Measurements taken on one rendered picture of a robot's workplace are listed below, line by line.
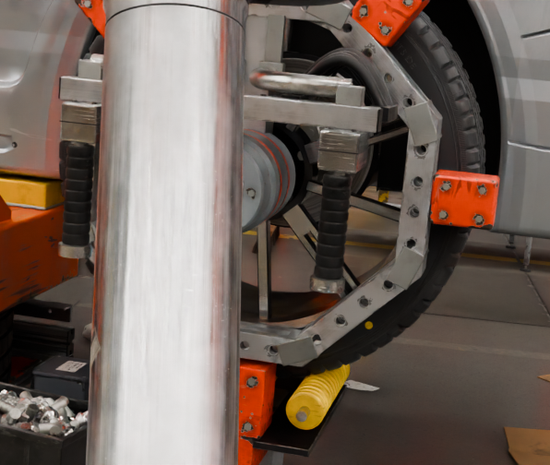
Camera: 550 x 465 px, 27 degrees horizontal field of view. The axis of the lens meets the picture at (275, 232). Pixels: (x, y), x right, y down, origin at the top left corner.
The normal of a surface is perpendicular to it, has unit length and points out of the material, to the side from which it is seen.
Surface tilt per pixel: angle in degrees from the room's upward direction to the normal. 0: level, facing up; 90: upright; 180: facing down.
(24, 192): 90
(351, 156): 90
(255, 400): 90
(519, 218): 90
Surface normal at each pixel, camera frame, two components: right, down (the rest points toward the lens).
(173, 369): 0.17, -0.22
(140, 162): -0.33, -0.21
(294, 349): -0.22, 0.15
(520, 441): 0.12, -0.92
